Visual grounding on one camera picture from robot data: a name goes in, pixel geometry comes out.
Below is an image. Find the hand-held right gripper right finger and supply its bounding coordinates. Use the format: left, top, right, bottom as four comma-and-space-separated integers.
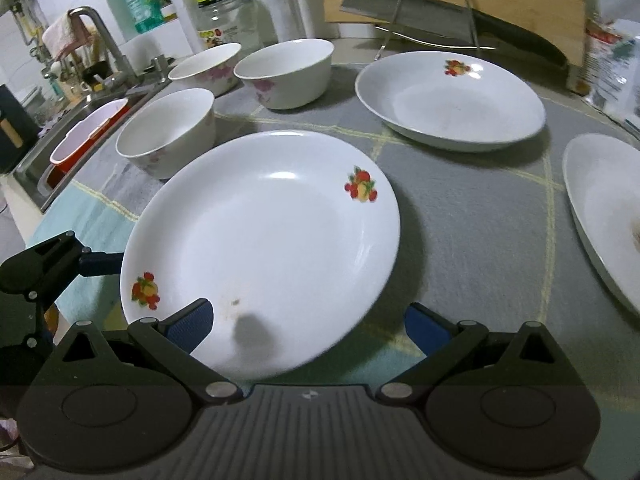
376, 303, 571, 406

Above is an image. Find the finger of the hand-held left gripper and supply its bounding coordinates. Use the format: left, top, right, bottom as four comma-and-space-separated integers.
0, 231, 126, 352

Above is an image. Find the translucent plastic wrap roll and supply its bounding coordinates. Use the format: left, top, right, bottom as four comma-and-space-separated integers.
255, 0, 302, 44

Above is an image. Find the grey checked counter mat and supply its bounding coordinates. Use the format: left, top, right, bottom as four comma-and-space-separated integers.
30, 52, 640, 480

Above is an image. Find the white fruit print plate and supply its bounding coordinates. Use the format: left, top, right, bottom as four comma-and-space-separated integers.
120, 129, 402, 380
562, 132, 640, 317
355, 51, 546, 154

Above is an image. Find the cleaver with black handle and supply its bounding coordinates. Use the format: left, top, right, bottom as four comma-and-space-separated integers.
340, 0, 571, 84

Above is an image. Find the metal faucet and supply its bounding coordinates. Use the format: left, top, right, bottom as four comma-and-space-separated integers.
67, 6, 173, 88

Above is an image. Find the red and white basin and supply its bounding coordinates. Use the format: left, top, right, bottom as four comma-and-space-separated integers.
49, 98, 130, 182

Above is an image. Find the glass jar with green lid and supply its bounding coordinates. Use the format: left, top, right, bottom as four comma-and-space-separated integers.
195, 0, 262, 54

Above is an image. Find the white printed plastic bag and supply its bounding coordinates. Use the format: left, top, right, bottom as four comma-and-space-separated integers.
579, 0, 640, 127

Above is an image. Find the white paper roll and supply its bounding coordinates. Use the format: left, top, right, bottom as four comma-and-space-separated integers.
157, 0, 199, 52

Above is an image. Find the stainless steel sink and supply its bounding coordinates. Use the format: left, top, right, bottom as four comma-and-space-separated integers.
12, 82, 168, 211

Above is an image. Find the pink cloth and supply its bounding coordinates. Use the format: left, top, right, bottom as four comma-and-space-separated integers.
42, 12, 94, 59

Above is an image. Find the white floral bowl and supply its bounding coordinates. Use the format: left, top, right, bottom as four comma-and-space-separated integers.
115, 88, 216, 181
168, 42, 244, 97
233, 38, 335, 110

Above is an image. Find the black container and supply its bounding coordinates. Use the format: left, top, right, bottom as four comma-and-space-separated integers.
0, 85, 41, 177

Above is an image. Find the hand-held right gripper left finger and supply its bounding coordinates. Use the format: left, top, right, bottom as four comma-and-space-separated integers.
50, 298, 244, 406

